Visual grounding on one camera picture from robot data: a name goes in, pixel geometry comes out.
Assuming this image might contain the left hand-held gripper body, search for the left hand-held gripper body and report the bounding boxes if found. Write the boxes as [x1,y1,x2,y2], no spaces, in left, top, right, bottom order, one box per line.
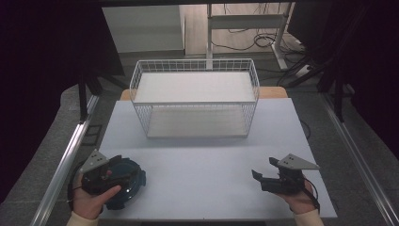
[79,149,127,196]

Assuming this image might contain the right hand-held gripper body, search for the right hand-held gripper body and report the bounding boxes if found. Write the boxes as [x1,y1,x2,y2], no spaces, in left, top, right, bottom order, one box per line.
[260,153,321,196]

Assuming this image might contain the dark blue round lid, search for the dark blue round lid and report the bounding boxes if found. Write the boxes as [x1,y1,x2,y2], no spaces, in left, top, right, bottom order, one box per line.
[104,156,148,211]

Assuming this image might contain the person's right hand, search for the person's right hand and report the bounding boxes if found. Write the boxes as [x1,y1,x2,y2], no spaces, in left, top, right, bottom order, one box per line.
[276,180,318,216]

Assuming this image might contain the person's left hand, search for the person's left hand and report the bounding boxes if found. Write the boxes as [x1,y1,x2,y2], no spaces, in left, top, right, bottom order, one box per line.
[72,171,122,220]

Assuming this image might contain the black floor frames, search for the black floor frames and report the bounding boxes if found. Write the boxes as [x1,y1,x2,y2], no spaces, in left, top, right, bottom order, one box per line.
[81,123,104,147]

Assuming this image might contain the wooden table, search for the wooden table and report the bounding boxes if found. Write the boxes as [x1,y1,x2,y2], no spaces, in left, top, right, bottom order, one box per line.
[120,86,289,102]

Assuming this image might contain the black metal stand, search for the black metal stand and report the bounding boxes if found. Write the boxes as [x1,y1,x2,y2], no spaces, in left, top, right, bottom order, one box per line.
[76,71,130,124]
[285,61,357,124]

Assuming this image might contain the white power strip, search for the white power strip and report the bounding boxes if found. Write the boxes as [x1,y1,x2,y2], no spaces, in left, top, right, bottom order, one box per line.
[294,63,312,79]

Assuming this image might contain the black curtain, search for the black curtain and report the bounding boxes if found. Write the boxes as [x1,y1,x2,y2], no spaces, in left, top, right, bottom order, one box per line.
[287,0,399,161]
[0,0,126,205]

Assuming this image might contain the white cabinet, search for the white cabinet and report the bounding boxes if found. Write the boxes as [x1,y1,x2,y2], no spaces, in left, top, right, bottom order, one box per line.
[101,4,186,55]

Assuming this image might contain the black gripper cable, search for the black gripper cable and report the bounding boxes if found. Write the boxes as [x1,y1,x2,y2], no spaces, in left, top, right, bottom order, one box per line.
[301,176,322,213]
[66,160,86,212]

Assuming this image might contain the aluminium rail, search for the aluminium rail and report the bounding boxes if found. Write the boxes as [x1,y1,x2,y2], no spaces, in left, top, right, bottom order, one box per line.
[319,91,399,226]
[29,93,101,226]

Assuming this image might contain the white wire basket shelf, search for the white wire basket shelf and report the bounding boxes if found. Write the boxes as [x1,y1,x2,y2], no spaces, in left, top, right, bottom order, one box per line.
[129,57,261,139]

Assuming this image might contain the black floor cables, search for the black floor cables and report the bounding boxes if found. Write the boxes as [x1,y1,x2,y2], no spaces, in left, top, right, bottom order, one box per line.
[210,3,307,65]

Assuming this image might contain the white desk frame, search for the white desk frame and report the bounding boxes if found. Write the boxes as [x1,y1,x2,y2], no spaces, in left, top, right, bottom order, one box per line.
[204,2,296,72]

